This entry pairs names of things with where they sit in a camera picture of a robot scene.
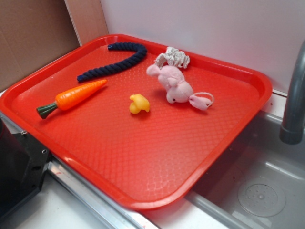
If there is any yellow rubber duck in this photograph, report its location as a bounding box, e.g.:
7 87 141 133
129 94 150 114

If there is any red plastic tray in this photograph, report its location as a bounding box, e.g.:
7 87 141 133
0 34 272 210

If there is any pink plush toy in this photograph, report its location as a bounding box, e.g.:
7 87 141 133
146 46 214 111

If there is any orange plastic toy carrot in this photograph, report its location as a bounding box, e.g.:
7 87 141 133
36 80 107 119

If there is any grey sink basin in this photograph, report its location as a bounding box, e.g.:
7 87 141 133
142 111 305 229

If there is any round sink drain cover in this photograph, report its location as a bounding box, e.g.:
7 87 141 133
238 178 286 217

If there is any grey metal faucet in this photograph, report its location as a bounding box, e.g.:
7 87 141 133
280 43 305 145

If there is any brown cardboard panel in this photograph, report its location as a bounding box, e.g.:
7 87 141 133
0 0 108 91

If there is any dark blue rope piece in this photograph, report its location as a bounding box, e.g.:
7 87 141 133
76 42 147 83

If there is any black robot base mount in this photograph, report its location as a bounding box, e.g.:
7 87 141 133
0 121 50 221

